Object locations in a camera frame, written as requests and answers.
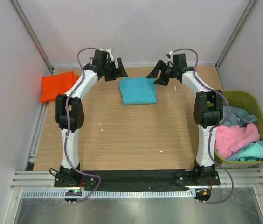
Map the slotted cable duct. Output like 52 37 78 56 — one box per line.
21 189 196 199

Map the light teal t shirt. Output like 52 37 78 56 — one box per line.
227 141 263 162

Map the green plastic bin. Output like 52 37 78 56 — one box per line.
212 91 263 168

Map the left controller board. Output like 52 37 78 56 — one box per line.
64 189 83 205

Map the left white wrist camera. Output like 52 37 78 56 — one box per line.
98 49 114 64

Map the folded orange t shirt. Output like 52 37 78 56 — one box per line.
39 71 79 102

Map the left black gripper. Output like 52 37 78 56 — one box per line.
103 58 127 82

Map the grey blue t shirt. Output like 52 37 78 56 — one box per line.
223 106 258 127

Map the controller board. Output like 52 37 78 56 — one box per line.
64 189 83 205
194 189 211 203

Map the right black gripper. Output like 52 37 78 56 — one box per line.
146 60 177 86

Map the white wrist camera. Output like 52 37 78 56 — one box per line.
98 49 114 64
166 51 174 67

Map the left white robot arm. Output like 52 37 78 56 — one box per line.
54 49 127 187

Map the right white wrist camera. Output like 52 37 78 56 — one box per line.
166 51 174 67

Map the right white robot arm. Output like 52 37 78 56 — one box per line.
147 51 223 185

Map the pink t shirt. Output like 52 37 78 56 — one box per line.
215 123 260 159

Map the right controller board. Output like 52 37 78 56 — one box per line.
194 189 211 203

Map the aluminium frame rail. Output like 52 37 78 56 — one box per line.
10 168 263 189

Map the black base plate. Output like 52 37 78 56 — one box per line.
51 169 221 192

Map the turquoise blue t shirt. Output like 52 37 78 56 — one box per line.
118 77 157 105

